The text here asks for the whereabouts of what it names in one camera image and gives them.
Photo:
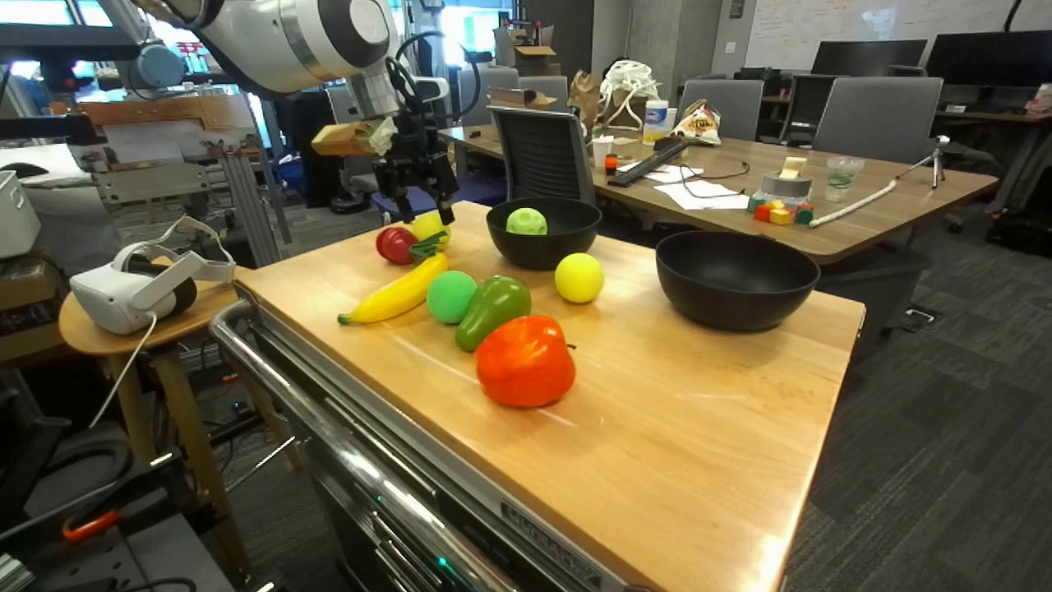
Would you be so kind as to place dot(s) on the mesh back office chair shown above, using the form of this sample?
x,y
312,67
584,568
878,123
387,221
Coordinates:
x,y
544,153

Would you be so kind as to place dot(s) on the white cart cabinet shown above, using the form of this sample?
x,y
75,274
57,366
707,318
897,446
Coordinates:
x,y
395,513

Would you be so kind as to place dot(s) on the white box device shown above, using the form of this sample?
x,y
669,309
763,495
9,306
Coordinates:
x,y
17,214

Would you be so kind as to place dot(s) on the red toy radish green leaves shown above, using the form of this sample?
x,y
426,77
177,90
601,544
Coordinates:
x,y
395,246

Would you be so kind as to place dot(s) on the white stick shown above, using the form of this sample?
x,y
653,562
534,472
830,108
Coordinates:
x,y
866,203

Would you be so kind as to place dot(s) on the yellow toy block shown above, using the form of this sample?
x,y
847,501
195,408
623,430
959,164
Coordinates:
x,y
781,214

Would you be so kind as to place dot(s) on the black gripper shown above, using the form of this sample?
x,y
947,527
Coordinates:
x,y
423,153

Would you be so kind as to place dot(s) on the yellow toy banana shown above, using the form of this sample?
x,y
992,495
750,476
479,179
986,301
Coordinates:
x,y
398,295

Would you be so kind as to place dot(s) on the red toy block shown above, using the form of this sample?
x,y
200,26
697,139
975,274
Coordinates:
x,y
760,212

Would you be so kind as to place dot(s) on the clear plastic container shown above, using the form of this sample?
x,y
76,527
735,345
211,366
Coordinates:
x,y
844,175

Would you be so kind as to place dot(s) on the black bowl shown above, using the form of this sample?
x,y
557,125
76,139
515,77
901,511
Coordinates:
x,y
544,252
735,295

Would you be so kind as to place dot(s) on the long black device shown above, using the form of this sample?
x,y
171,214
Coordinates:
x,y
647,162

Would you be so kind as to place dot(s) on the white VR headset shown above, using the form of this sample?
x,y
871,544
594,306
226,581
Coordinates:
x,y
132,289

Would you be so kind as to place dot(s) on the white paper sheet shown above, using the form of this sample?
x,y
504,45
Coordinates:
x,y
700,196

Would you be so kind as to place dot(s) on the light green dimpled ball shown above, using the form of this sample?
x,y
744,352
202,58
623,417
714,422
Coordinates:
x,y
526,221

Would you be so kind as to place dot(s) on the round wooden stool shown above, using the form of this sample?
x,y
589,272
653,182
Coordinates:
x,y
192,329

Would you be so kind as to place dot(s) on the white net bag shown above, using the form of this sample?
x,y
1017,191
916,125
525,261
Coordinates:
x,y
630,85

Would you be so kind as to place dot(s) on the red toy bell pepper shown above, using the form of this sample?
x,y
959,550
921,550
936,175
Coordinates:
x,y
526,362

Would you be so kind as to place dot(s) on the wooden office desk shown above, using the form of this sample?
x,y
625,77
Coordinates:
x,y
908,199

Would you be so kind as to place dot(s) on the yellow toy ball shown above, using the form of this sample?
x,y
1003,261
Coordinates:
x,y
429,227
580,276

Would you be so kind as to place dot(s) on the black computer monitor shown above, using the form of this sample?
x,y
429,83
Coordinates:
x,y
992,58
866,58

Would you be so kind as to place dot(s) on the grey office chair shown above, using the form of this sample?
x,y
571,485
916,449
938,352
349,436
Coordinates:
x,y
726,107
876,117

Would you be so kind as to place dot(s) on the green toy block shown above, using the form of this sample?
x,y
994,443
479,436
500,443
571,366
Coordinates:
x,y
802,214

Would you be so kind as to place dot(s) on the green toy ball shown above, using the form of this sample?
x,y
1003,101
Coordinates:
x,y
453,296

